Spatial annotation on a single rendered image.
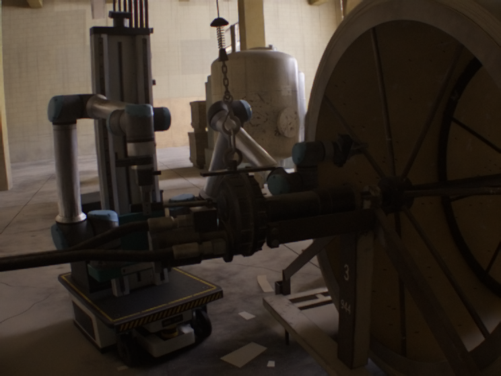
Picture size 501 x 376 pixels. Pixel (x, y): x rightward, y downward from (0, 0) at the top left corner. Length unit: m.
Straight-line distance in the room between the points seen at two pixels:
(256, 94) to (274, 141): 0.69
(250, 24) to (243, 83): 4.71
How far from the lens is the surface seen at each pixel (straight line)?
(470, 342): 2.33
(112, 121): 1.53
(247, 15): 10.74
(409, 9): 1.73
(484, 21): 1.46
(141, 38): 2.50
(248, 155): 1.91
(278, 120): 6.13
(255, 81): 6.11
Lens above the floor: 1.27
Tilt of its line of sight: 10 degrees down
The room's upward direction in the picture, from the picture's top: 3 degrees counter-clockwise
